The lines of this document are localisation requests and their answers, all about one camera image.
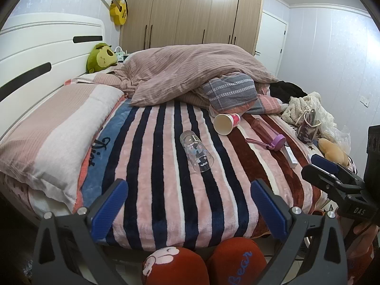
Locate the striped fleece blanket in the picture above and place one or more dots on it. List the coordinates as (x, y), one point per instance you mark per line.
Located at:
(160, 190)

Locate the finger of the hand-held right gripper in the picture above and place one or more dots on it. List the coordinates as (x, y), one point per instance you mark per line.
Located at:
(314, 175)
(325, 162)

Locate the wooden wardrobe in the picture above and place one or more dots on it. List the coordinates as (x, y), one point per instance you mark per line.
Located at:
(190, 14)

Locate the pink patterned cloth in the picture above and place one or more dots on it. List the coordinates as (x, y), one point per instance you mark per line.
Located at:
(268, 104)

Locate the white slim box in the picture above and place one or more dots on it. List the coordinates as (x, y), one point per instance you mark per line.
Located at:
(291, 156)

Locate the white bed headboard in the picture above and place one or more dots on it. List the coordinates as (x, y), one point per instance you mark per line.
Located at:
(35, 53)

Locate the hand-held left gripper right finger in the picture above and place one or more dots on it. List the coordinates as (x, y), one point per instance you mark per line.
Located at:
(269, 212)

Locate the pink bottle with purple lid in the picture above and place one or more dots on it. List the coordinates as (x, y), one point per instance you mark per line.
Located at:
(265, 131)

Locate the grey patterned blanket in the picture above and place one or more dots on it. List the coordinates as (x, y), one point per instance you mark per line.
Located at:
(228, 92)

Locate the red printed clothing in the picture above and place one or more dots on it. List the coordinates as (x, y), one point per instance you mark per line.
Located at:
(360, 264)

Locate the white wall socket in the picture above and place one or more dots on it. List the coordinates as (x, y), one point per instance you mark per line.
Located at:
(364, 101)

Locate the pink and white pillow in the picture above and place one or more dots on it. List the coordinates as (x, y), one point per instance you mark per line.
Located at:
(50, 142)

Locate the pink striped duvet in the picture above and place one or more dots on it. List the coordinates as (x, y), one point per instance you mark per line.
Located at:
(184, 71)

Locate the white fluffy garment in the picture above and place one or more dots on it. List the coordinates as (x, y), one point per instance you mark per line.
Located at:
(298, 105)

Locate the person's right hand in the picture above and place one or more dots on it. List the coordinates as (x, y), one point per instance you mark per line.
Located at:
(362, 231)

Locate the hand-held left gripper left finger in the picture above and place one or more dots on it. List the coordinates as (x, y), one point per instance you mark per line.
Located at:
(109, 212)

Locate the white door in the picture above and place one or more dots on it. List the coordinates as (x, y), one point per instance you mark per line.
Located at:
(271, 40)

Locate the clear plastic bag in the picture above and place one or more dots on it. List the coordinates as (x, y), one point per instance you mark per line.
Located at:
(341, 138)

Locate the pink striped pillow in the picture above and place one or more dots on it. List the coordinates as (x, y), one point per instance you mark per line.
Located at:
(99, 80)

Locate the clear printed glass cup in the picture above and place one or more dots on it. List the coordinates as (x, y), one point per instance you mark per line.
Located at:
(197, 152)

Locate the yellow plush toy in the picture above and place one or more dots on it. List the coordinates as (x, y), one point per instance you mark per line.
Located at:
(332, 152)

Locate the white and pink paper cup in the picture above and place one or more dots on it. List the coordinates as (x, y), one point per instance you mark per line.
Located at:
(223, 124)

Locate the red slipper with rabbit print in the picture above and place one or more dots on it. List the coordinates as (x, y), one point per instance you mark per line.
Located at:
(173, 265)

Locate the red slipper with blue lettering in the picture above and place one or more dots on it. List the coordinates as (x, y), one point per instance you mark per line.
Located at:
(236, 261)

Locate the yellow ukulele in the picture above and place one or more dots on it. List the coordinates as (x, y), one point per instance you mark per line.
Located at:
(118, 12)

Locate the black garment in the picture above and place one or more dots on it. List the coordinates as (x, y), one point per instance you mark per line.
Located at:
(288, 90)

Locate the green plush toy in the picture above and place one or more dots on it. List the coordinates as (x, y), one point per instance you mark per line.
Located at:
(101, 58)

